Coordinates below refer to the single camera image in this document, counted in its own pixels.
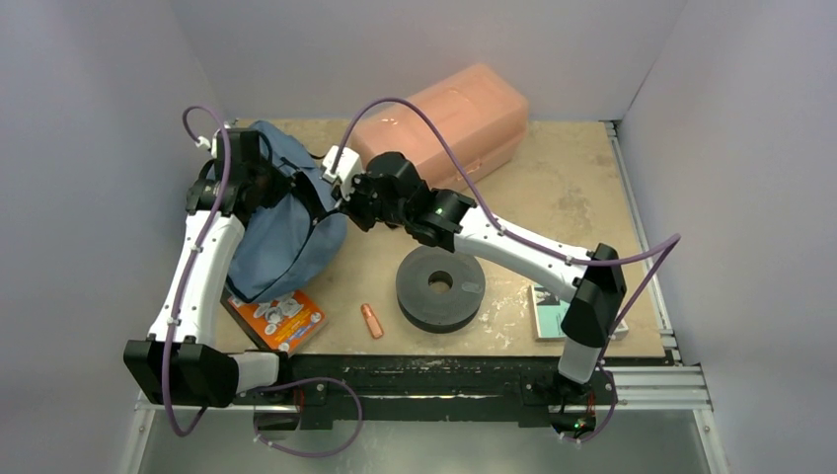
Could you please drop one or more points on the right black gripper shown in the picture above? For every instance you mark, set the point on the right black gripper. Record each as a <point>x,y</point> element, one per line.
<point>356,201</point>

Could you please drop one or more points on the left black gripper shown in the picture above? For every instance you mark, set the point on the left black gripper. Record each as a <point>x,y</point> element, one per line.
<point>282,183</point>

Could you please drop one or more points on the blue student backpack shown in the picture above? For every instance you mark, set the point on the blue student backpack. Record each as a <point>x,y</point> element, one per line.
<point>286,246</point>

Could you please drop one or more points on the orange illustrated book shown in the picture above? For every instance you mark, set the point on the orange illustrated book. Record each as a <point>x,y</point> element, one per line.
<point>285,324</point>

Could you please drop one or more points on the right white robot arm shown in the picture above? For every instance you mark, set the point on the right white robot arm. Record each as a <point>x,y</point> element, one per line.
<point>451,221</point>

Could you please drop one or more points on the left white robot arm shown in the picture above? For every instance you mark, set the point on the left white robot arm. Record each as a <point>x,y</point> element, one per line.
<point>177,363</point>

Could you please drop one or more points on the pink plastic storage box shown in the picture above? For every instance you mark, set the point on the pink plastic storage box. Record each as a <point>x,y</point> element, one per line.
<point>482,118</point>

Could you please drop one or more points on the copper coloured marker pen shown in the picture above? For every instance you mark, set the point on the copper coloured marker pen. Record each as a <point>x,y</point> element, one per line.
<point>372,322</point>

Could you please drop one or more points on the teal paperback book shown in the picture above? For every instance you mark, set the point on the teal paperback book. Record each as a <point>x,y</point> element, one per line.
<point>549,313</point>

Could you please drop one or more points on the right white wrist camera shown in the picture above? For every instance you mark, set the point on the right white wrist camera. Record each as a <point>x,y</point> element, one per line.
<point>340,167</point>

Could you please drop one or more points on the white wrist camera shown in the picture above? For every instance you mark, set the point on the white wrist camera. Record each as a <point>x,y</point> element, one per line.
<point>340,167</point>
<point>213,145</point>

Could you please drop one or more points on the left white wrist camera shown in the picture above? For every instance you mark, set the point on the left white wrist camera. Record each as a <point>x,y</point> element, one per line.
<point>213,145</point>

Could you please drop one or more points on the black aluminium base frame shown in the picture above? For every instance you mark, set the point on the black aluminium base frame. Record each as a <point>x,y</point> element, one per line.
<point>524,390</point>

